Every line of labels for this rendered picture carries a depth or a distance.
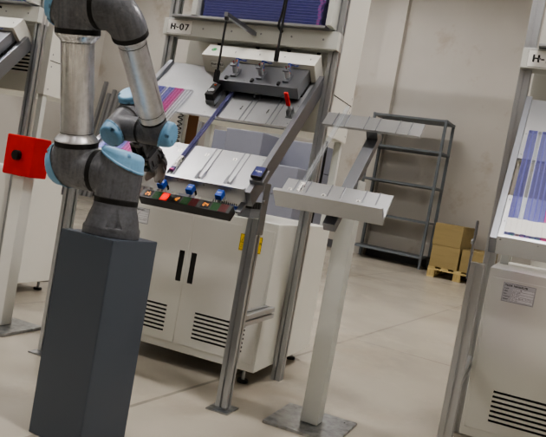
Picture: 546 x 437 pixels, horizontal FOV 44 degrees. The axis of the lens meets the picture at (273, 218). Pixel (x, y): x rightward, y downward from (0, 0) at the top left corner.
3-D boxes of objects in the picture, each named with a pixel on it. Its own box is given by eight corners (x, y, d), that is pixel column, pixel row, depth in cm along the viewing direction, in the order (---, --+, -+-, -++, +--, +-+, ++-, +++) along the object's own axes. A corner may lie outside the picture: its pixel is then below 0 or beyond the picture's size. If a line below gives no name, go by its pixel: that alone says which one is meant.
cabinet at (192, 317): (250, 389, 253) (279, 225, 250) (94, 342, 278) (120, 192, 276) (306, 359, 314) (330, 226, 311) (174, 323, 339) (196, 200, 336)
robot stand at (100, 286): (77, 454, 173) (113, 240, 170) (28, 431, 181) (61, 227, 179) (124, 437, 189) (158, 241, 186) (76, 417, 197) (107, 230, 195)
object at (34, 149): (1, 337, 263) (33, 136, 260) (-46, 322, 272) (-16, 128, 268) (42, 329, 286) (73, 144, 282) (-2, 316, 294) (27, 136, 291)
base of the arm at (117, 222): (113, 239, 172) (119, 201, 172) (69, 229, 180) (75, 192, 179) (150, 240, 186) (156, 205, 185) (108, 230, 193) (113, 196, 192)
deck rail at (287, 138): (252, 206, 224) (250, 192, 220) (247, 205, 225) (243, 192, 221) (325, 89, 270) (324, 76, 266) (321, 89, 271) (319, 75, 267)
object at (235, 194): (247, 205, 225) (243, 189, 220) (83, 174, 249) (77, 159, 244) (248, 203, 226) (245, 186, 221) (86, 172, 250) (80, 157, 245)
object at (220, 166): (247, 198, 224) (245, 190, 222) (83, 166, 248) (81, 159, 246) (269, 162, 236) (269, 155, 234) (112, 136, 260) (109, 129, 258)
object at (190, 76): (289, 137, 250) (288, 126, 246) (137, 114, 274) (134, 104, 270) (320, 88, 271) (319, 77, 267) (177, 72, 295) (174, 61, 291)
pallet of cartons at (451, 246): (502, 284, 919) (511, 235, 916) (484, 289, 817) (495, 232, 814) (441, 271, 957) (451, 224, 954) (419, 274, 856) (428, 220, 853)
